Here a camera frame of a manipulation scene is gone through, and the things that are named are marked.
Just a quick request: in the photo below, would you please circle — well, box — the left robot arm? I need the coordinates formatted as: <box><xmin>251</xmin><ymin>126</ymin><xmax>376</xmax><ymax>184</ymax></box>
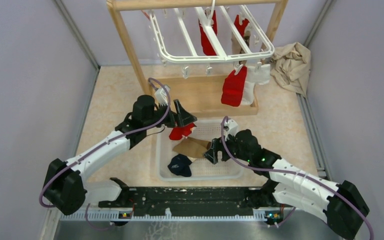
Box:
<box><xmin>39</xmin><ymin>94</ymin><xmax>197</xmax><ymax>215</ymax></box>

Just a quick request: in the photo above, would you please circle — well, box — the white plastic basket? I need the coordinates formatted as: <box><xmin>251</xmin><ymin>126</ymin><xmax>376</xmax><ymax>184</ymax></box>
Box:
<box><xmin>155</xmin><ymin>118</ymin><xmax>244</xmax><ymax>182</ymax></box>

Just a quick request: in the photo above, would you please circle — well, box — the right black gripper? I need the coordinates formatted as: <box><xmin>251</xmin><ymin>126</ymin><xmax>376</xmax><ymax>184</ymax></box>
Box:
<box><xmin>203</xmin><ymin>129</ymin><xmax>252</xmax><ymax>164</ymax></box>

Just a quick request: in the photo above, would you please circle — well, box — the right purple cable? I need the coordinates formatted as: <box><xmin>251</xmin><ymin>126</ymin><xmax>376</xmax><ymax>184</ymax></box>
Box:
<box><xmin>220</xmin><ymin>115</ymin><xmax>376</xmax><ymax>240</ymax></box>

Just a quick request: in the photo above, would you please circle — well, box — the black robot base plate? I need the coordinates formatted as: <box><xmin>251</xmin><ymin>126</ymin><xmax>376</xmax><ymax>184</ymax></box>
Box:
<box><xmin>98</xmin><ymin>186</ymin><xmax>286</xmax><ymax>225</ymax></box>

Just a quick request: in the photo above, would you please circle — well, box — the wooden hanger stand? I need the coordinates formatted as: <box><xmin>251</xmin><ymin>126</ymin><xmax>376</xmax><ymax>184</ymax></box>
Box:
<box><xmin>106</xmin><ymin>0</ymin><xmax>288</xmax><ymax>118</ymax></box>

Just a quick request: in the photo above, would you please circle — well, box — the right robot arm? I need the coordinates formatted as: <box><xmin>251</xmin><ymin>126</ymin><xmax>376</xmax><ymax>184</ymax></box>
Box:
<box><xmin>204</xmin><ymin>129</ymin><xmax>375</xmax><ymax>240</ymax></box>

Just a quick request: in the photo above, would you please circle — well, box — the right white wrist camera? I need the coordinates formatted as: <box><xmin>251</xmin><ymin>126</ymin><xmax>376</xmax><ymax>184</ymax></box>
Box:
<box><xmin>223</xmin><ymin>118</ymin><xmax>239</xmax><ymax>141</ymax></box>

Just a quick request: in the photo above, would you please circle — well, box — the brown argyle sock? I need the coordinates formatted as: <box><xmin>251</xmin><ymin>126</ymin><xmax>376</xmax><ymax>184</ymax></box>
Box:
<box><xmin>231</xmin><ymin>14</ymin><xmax>252</xmax><ymax>55</ymax></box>

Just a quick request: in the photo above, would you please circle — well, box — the beige crumpled cloth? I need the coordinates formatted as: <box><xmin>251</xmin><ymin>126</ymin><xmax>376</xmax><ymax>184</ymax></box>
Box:
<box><xmin>270</xmin><ymin>42</ymin><xmax>311</xmax><ymax>97</ymax></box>

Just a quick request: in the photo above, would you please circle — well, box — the tan brown sock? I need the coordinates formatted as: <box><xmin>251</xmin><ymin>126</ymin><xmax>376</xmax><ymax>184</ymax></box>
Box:
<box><xmin>172</xmin><ymin>137</ymin><xmax>210</xmax><ymax>159</ymax></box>

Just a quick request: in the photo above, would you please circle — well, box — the navy santa sock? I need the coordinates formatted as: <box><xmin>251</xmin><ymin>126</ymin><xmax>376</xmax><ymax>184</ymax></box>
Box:
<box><xmin>167</xmin><ymin>154</ymin><xmax>193</xmax><ymax>178</ymax></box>

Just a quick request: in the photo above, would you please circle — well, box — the white clip drying hanger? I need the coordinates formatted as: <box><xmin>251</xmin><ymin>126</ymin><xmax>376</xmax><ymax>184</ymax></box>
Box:
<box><xmin>148</xmin><ymin>1</ymin><xmax>275</xmax><ymax>79</ymax></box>

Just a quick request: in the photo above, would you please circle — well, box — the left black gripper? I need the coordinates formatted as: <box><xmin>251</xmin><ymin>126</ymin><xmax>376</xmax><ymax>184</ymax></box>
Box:
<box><xmin>144</xmin><ymin>99</ymin><xmax>197</xmax><ymax>130</ymax></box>

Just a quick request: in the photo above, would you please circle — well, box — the white sock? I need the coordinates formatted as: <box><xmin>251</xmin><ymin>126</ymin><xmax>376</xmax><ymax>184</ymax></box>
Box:
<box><xmin>240</xmin><ymin>64</ymin><xmax>271</xmax><ymax>106</ymax></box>

